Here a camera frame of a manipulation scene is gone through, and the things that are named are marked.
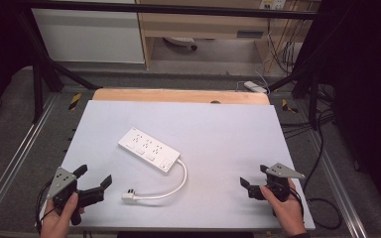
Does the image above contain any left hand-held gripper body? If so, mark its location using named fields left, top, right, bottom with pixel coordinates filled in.
left=46, top=167, right=105, bottom=227

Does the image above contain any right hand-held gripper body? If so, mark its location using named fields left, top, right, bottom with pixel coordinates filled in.
left=247, top=162, right=307, bottom=203

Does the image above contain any person's right hand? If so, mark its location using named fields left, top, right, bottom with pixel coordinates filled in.
left=259, top=178, right=308, bottom=238

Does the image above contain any person's left hand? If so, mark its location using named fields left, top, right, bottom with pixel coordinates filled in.
left=39, top=191, right=85, bottom=238

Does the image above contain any white board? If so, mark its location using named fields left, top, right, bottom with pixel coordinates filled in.
left=60, top=100, right=317, bottom=231

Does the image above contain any yellow black tape strip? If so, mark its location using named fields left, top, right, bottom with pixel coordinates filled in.
left=67, top=92, right=82, bottom=111
left=281, top=98, right=300, bottom=114

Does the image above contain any white floor power strip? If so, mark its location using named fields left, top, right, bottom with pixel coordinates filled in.
left=243, top=80, right=269, bottom=95

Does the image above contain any wooden table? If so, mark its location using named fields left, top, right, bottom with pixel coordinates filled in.
left=91, top=87, right=271, bottom=106

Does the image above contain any white cabinet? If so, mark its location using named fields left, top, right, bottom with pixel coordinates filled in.
left=31, top=7, right=146, bottom=64

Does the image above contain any chair base with caster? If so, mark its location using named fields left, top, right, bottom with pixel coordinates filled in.
left=163, top=36, right=198, bottom=52

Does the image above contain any wooden desk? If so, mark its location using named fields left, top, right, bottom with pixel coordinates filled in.
left=138, top=0, right=314, bottom=69

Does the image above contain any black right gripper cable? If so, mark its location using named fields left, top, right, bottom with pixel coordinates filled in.
left=289, top=183, right=306, bottom=217

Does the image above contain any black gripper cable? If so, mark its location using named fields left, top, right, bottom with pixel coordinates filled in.
left=289, top=183, right=306, bottom=217
left=34, top=178, right=55, bottom=234

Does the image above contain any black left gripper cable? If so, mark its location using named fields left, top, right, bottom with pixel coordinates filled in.
left=34, top=178, right=55, bottom=234

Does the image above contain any black floor cable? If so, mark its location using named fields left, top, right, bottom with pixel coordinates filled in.
left=279, top=108, right=343, bottom=231

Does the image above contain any aluminium floor rail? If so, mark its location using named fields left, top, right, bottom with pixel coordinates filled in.
left=309, top=130, right=369, bottom=238
left=0, top=93, right=60, bottom=226

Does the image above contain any white power cord with plug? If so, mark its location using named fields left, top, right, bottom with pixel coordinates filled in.
left=121, top=158, right=189, bottom=204

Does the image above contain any bundle of cables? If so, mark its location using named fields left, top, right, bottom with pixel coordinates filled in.
left=266, top=13, right=304, bottom=75

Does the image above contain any white wall socket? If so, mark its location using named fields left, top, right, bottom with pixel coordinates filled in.
left=258, top=0, right=288, bottom=11

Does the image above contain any black metal frame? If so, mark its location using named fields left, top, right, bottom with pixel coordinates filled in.
left=14, top=0, right=325, bottom=131

